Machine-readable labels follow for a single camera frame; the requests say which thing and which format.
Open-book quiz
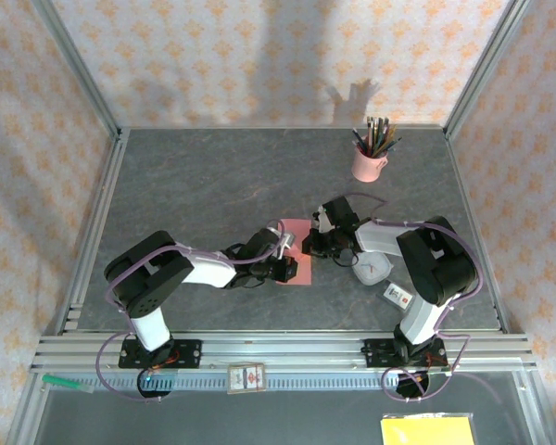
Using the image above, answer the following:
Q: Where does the green marker pen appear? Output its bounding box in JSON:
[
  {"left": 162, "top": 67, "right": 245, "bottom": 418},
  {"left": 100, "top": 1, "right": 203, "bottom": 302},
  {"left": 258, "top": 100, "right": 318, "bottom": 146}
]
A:
[{"left": 41, "top": 373, "right": 95, "bottom": 395}]

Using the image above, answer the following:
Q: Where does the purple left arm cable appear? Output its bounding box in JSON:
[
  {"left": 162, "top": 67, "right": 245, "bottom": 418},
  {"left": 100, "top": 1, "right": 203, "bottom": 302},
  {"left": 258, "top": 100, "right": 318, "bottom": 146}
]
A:
[{"left": 95, "top": 220, "right": 292, "bottom": 404}]

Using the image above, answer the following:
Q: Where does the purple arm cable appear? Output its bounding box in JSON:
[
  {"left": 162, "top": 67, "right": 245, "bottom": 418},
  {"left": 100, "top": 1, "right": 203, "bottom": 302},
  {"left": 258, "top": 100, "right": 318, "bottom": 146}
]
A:
[
  {"left": 95, "top": 220, "right": 292, "bottom": 404},
  {"left": 342, "top": 192, "right": 486, "bottom": 403}
]

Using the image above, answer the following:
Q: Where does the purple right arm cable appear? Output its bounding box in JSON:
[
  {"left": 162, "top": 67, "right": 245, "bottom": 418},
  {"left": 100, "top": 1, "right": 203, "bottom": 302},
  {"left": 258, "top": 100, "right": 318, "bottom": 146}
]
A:
[{"left": 342, "top": 192, "right": 486, "bottom": 403}]

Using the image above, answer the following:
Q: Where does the lower aluminium frame bar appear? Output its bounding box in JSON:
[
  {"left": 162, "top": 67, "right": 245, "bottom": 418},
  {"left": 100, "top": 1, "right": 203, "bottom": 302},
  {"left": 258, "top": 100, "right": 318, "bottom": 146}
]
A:
[
  {"left": 4, "top": 370, "right": 52, "bottom": 445},
  {"left": 512, "top": 370, "right": 553, "bottom": 445}
]

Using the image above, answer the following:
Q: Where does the yellow colored pencil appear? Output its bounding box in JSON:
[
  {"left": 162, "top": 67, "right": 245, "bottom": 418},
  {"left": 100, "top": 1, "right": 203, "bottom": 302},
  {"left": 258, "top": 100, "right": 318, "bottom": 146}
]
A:
[{"left": 375, "top": 123, "right": 398, "bottom": 157}]

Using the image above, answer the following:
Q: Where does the pink pencil cup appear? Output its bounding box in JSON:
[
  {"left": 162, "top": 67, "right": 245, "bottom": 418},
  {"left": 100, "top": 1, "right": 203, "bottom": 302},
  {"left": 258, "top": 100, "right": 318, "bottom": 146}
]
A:
[{"left": 350, "top": 146, "right": 390, "bottom": 184}]

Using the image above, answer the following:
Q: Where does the yellow paper pack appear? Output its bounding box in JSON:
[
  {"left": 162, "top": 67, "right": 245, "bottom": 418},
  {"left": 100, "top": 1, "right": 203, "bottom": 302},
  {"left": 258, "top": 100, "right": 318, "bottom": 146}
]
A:
[{"left": 380, "top": 413, "right": 477, "bottom": 445}]

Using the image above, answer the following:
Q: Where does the aluminium frame post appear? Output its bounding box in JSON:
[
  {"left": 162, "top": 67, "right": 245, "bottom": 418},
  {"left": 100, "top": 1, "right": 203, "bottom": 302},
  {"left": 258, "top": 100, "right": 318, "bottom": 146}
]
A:
[
  {"left": 30, "top": 0, "right": 124, "bottom": 140},
  {"left": 443, "top": 0, "right": 535, "bottom": 140}
]

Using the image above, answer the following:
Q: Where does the small playing card box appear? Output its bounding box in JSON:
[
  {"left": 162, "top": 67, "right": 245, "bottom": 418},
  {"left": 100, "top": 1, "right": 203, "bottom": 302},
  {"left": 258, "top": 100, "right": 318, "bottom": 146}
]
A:
[{"left": 226, "top": 362, "right": 266, "bottom": 396}]

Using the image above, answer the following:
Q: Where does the aluminium table side rail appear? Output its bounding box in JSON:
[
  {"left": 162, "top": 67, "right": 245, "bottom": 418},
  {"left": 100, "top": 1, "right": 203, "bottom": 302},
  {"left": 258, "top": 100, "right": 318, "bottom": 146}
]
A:
[
  {"left": 54, "top": 128, "right": 132, "bottom": 336},
  {"left": 443, "top": 128, "right": 512, "bottom": 336}
]

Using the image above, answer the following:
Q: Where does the clear packed card with red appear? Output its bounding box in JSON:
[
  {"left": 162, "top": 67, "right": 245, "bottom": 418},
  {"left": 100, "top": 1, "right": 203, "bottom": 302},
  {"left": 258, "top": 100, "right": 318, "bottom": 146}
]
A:
[{"left": 377, "top": 280, "right": 414, "bottom": 311}]

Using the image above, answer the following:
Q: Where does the thin aluminium table rail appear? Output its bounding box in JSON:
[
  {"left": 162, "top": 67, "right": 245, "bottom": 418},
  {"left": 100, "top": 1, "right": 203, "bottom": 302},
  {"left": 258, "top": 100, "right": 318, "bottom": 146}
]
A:
[{"left": 119, "top": 122, "right": 447, "bottom": 133}]

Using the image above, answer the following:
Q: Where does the pink square paper sheet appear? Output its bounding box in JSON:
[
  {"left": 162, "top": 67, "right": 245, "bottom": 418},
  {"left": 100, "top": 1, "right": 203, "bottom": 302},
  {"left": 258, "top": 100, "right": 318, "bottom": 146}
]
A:
[{"left": 277, "top": 218, "right": 314, "bottom": 286}]

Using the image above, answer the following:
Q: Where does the grey slotted cable duct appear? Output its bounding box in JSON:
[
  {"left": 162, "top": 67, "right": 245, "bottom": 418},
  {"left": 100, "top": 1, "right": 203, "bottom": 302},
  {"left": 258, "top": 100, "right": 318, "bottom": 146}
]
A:
[{"left": 82, "top": 373, "right": 449, "bottom": 394}]

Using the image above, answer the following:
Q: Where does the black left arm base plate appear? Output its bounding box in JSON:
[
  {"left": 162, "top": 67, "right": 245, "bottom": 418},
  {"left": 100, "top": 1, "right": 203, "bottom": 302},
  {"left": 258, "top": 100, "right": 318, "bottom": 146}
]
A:
[{"left": 118, "top": 337, "right": 203, "bottom": 371}]

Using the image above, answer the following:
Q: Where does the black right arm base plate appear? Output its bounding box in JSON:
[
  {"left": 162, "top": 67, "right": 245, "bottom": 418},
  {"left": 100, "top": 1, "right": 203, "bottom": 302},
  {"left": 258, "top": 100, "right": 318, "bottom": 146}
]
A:
[{"left": 363, "top": 337, "right": 448, "bottom": 371}]

